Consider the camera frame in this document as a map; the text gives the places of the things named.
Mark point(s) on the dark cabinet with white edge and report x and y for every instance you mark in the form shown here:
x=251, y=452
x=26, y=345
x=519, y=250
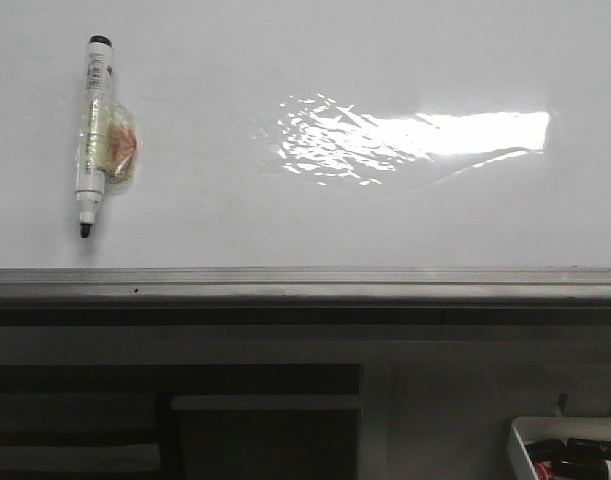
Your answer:
x=268, y=436

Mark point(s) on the white whiteboard marker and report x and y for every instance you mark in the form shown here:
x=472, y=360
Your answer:
x=107, y=141

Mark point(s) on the black marker in tray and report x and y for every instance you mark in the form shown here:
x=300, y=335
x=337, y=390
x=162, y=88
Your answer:
x=574, y=458

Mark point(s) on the red-capped marker in tray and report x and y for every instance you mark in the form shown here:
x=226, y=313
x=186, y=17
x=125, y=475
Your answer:
x=544, y=471

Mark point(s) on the white plastic tray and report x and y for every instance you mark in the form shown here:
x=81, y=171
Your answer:
x=526, y=430

